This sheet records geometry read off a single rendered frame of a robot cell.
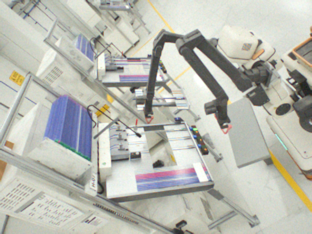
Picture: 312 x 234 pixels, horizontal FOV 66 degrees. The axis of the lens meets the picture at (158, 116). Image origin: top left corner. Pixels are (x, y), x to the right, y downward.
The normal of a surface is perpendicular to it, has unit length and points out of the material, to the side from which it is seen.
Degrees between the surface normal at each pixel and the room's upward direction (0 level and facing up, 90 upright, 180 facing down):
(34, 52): 90
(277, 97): 90
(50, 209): 90
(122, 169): 43
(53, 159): 90
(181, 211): 0
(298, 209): 0
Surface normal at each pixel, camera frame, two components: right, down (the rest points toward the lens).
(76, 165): 0.20, 0.58
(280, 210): -0.62, -0.55
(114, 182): 0.06, -0.81
